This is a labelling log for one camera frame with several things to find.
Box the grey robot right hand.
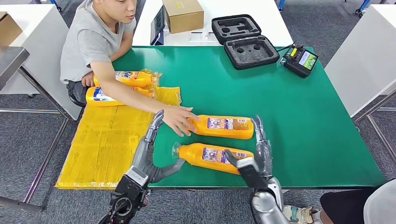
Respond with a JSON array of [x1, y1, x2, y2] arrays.
[[224, 115, 274, 178]]

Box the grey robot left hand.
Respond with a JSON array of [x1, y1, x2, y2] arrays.
[[128, 110, 185, 183]]

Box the orange detergent bottle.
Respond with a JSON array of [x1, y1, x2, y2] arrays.
[[93, 70, 162, 88], [187, 115, 255, 140], [171, 142, 255, 175], [86, 86, 156, 107]]

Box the yellow plastic wrapped sheet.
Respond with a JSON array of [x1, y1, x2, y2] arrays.
[[56, 68, 183, 190]]

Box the black stool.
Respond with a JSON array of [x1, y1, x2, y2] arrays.
[[68, 92, 87, 108]]

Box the black remote controller with screen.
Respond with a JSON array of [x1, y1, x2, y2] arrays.
[[283, 44, 319, 78]]

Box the black foam-lined open case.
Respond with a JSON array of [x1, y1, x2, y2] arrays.
[[212, 14, 281, 70]]

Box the seated person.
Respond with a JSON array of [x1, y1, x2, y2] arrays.
[[60, 0, 200, 137]]

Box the dark tablet on stand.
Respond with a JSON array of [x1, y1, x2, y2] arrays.
[[150, 5, 166, 46]]

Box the white table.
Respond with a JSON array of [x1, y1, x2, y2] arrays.
[[324, 4, 396, 164], [132, 0, 294, 47], [0, 3, 83, 121]]

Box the brown cardboard box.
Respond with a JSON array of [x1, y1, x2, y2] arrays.
[[0, 11, 23, 47], [162, 0, 205, 34]]

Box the grey metal table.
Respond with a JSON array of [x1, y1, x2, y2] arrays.
[[0, 45, 73, 214]]

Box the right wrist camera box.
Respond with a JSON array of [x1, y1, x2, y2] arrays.
[[236, 157, 268, 190]]

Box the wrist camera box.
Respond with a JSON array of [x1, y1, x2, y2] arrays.
[[236, 157, 268, 190], [115, 166, 150, 202]]

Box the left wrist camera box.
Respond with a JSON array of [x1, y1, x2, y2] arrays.
[[115, 166, 150, 202]]

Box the blue wheeled frame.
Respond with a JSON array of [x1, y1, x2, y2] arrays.
[[343, 0, 372, 16]]

